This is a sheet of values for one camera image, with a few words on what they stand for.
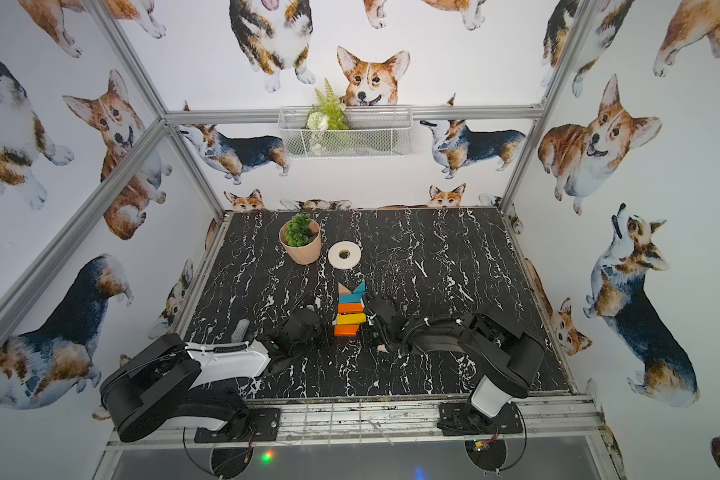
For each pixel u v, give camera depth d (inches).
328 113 32.2
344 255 42.0
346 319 35.7
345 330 35.0
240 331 35.1
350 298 37.8
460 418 29.1
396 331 27.2
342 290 37.4
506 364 17.6
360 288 37.8
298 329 27.0
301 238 37.4
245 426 26.9
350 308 37.2
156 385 17.1
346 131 34.4
